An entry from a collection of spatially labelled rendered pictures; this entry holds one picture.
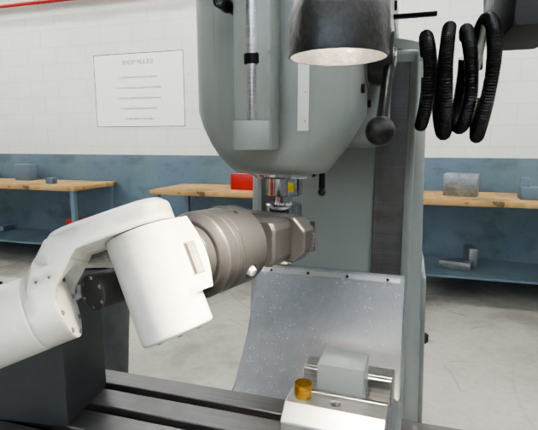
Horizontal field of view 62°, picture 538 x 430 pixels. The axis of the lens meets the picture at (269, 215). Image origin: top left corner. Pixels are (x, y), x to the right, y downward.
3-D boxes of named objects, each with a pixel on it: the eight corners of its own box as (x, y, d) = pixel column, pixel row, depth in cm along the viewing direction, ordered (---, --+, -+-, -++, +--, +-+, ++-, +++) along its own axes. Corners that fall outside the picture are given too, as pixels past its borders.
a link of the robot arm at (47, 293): (165, 188, 39) (1, 245, 36) (202, 287, 38) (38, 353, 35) (168, 203, 45) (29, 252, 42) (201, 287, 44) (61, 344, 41)
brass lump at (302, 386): (309, 402, 56) (309, 388, 56) (292, 398, 57) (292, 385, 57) (313, 392, 58) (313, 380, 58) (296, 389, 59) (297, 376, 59)
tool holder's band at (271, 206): (307, 212, 58) (307, 204, 58) (273, 214, 57) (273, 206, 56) (293, 207, 62) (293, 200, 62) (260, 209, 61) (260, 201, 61)
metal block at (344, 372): (362, 415, 58) (364, 371, 57) (316, 405, 60) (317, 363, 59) (367, 393, 63) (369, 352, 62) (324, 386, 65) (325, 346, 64)
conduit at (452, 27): (497, 143, 67) (509, -7, 63) (384, 143, 71) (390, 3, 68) (479, 142, 84) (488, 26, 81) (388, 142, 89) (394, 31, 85)
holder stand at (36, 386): (67, 427, 69) (58, 302, 66) (-61, 415, 72) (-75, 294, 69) (107, 386, 81) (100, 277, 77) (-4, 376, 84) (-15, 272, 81)
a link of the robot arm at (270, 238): (317, 200, 53) (261, 212, 43) (314, 279, 55) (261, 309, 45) (230, 194, 60) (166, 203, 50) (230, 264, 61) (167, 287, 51)
